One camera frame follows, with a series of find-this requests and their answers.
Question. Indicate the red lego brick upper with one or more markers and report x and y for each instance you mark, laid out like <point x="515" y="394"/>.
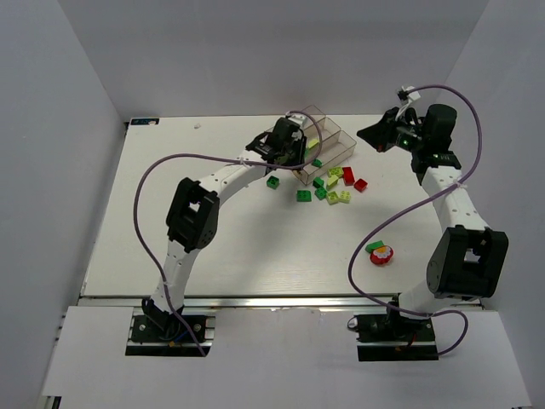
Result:
<point x="348" y="176"/>

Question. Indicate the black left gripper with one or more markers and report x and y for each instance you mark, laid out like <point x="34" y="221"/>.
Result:
<point x="288" y="154"/>

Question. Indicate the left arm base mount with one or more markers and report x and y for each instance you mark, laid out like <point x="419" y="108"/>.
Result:
<point x="145" y="339"/>

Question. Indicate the green brick by flower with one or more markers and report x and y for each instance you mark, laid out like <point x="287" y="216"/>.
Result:
<point x="373" y="246"/>

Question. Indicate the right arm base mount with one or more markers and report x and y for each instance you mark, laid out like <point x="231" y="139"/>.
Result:
<point x="393" y="338"/>

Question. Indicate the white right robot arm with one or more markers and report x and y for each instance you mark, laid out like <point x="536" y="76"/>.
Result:
<point x="467" y="262"/>

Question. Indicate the red yellow green lego stack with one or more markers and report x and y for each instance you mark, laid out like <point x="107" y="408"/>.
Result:
<point x="312" y="143"/>

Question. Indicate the red lego brick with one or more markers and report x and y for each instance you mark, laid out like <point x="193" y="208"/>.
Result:
<point x="348" y="176"/>
<point x="360" y="185"/>

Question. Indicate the clear three-compartment organizer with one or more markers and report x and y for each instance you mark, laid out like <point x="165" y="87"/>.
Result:
<point x="337" y="147"/>

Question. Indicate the lime lego brick upper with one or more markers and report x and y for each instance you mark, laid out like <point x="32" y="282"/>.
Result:
<point x="335" y="172"/>

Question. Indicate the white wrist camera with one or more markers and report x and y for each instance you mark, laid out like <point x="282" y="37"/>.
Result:
<point x="297" y="118"/>
<point x="407" y="95"/>

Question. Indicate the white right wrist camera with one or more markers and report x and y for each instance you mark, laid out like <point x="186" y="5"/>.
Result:
<point x="407" y="95"/>

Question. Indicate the dark green brick on table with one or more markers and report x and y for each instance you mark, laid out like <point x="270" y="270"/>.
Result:
<point x="318" y="182"/>

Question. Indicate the green flat lego brick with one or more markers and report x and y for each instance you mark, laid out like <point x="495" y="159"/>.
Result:
<point x="303" y="196"/>

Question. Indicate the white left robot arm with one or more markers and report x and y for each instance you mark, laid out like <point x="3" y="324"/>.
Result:
<point x="193" y="215"/>

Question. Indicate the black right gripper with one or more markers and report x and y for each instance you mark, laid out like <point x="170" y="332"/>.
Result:
<point x="392" y="133"/>

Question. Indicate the green lego brick middle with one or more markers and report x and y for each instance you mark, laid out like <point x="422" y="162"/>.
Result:
<point x="321" y="193"/>

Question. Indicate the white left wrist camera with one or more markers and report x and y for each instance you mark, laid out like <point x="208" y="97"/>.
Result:
<point x="297" y="118"/>

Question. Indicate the red lego brick right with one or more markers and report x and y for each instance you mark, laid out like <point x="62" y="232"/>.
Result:
<point x="360" y="185"/>

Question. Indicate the green square lego brick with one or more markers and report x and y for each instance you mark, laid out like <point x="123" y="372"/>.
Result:
<point x="273" y="182"/>

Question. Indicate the red flower toy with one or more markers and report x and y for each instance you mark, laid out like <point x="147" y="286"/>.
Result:
<point x="381" y="255"/>

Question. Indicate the lime lego brick lower right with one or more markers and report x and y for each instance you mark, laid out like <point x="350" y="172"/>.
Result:
<point x="345" y="197"/>

